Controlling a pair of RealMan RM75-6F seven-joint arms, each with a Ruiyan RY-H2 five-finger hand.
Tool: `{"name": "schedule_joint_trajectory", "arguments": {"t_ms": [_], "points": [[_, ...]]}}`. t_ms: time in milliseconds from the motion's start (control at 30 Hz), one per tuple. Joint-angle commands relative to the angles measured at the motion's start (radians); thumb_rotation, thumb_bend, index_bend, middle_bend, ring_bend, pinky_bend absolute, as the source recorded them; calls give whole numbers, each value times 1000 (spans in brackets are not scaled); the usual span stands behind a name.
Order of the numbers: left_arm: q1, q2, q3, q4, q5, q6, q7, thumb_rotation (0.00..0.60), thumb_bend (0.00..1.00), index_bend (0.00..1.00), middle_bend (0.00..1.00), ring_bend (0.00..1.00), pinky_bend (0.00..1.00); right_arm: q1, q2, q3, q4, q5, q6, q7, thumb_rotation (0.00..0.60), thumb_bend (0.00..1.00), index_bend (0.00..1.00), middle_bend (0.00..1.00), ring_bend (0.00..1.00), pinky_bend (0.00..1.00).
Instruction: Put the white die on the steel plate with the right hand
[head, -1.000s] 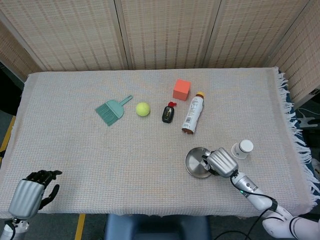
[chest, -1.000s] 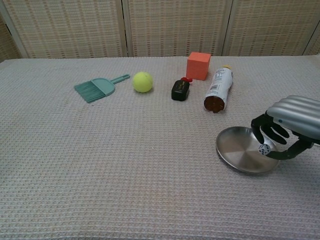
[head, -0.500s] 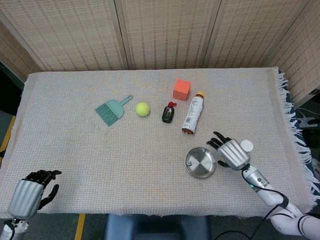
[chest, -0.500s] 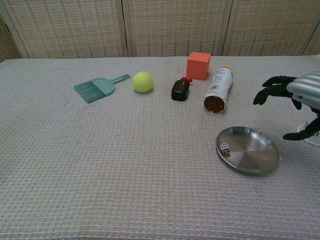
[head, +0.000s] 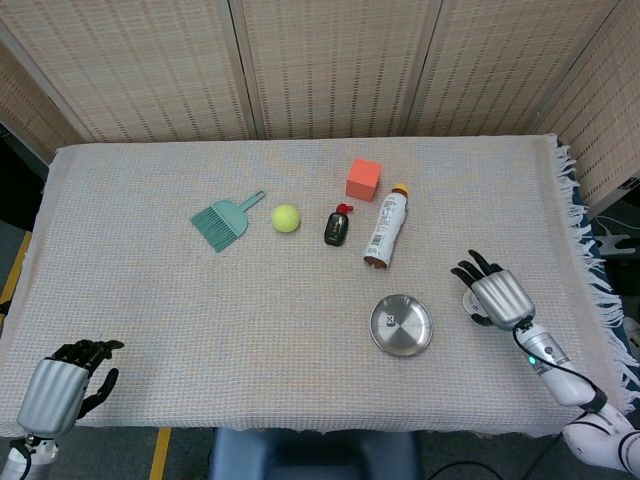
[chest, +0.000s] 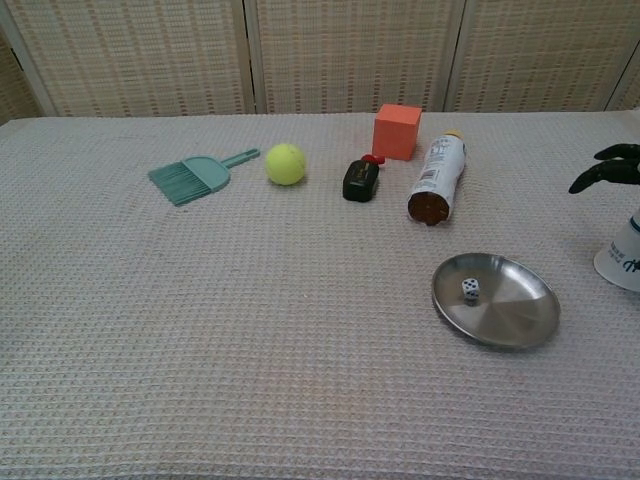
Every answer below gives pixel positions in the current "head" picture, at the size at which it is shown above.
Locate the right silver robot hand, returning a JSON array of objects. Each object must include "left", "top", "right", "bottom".
[{"left": 449, "top": 249, "right": 537, "bottom": 332}]

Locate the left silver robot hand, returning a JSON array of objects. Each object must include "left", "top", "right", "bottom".
[{"left": 16, "top": 339, "right": 125, "bottom": 441}]

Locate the white paper cup blue print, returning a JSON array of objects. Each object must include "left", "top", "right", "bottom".
[{"left": 462, "top": 287, "right": 484, "bottom": 321}]

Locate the round metal plate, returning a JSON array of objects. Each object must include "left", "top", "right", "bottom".
[{"left": 369, "top": 294, "right": 435, "bottom": 358}]

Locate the white bottle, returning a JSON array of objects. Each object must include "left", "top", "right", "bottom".
[{"left": 362, "top": 182, "right": 412, "bottom": 271}]

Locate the teal hand brush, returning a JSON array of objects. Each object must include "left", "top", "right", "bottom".
[{"left": 190, "top": 190, "right": 267, "bottom": 254}]

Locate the white floor object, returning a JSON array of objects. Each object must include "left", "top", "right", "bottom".
[{"left": 594, "top": 232, "right": 632, "bottom": 259}]

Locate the black sauce bottle red cap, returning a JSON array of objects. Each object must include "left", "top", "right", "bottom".
[{"left": 323, "top": 202, "right": 354, "bottom": 247}]

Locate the orange foam cube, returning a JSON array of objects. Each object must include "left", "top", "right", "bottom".
[{"left": 345, "top": 158, "right": 384, "bottom": 203}]

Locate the beige waffle tablecloth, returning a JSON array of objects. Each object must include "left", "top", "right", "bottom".
[{"left": 0, "top": 132, "right": 636, "bottom": 441}]

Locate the woven folding screen panel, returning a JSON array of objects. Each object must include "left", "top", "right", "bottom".
[
  {"left": 409, "top": 0, "right": 626, "bottom": 139},
  {"left": 0, "top": 0, "right": 261, "bottom": 144},
  {"left": 229, "top": 0, "right": 444, "bottom": 141},
  {"left": 534, "top": 0, "right": 640, "bottom": 211},
  {"left": 0, "top": 39, "right": 96, "bottom": 161}
]

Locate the yellow-green tennis ball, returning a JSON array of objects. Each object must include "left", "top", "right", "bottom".
[{"left": 271, "top": 204, "right": 302, "bottom": 234}]

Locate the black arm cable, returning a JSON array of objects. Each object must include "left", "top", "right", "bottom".
[{"left": 513, "top": 327, "right": 609, "bottom": 414}]

